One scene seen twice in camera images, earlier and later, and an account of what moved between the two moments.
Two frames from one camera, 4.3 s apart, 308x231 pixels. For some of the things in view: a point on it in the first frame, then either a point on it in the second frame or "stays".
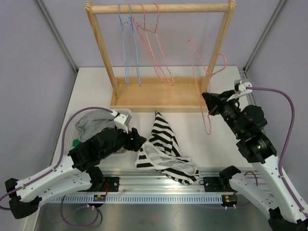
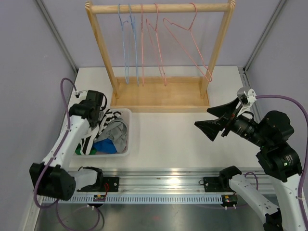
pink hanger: [143, 35] to [142, 39]
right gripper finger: [212, 101] to [222, 110]
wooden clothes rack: [158, 94] stays
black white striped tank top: [161, 152] to [105, 115]
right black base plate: [217, 184] stays
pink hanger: [210, 74] to [190, 29]
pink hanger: [156, 65] to [153, 38]
